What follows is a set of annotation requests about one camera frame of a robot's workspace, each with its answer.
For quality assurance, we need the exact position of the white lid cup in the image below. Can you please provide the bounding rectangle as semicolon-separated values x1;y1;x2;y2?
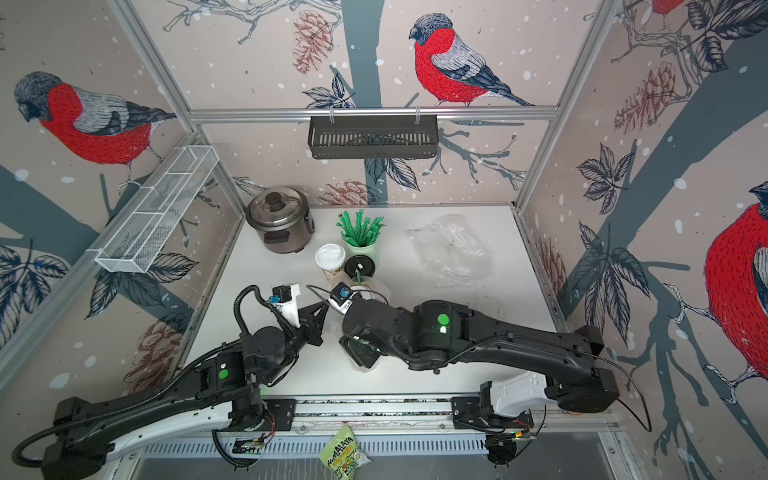
315;243;346;282
352;285;389;304

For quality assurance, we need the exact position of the white wire mesh shelf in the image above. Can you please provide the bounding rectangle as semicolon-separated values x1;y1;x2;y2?
95;145;220;273

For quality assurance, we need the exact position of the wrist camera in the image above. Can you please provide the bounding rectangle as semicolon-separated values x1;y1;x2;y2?
328;282;355;316
269;284;301;328

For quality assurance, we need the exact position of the green snack packet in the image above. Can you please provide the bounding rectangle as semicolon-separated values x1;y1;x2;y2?
318;424;371;480

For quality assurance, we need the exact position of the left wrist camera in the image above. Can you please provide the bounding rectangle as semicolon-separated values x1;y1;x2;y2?
269;284;301;328

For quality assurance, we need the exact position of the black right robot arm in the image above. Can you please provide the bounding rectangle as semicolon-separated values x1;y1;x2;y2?
340;298;620;416

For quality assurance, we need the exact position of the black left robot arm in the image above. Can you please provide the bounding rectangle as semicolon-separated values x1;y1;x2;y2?
11;285;329;479

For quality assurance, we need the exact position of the black hanging wire basket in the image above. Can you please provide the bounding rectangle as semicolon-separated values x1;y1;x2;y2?
307;115;439;160

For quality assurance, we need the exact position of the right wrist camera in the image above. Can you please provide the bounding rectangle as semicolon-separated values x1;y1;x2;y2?
328;282;355;316

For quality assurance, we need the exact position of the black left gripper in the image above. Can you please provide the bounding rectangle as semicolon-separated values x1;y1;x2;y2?
260;300;331;386

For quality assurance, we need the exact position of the green straw holder cup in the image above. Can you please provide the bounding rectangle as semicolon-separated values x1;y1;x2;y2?
342;235;379;262

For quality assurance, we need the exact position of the clear plastic carrier bag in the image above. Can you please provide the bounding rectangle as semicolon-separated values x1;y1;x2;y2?
335;295;382;370

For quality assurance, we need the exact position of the black lid red cup left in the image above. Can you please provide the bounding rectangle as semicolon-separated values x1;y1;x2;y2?
344;255;376;283

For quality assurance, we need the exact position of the silver rice cooker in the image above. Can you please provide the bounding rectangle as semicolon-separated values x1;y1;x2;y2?
245;186;315;254

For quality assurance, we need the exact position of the spare clear plastic bag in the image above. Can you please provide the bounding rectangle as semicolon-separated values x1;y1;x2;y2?
408;214;492;288

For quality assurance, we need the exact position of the green straws bundle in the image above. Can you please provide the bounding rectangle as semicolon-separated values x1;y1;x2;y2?
336;209;385;245

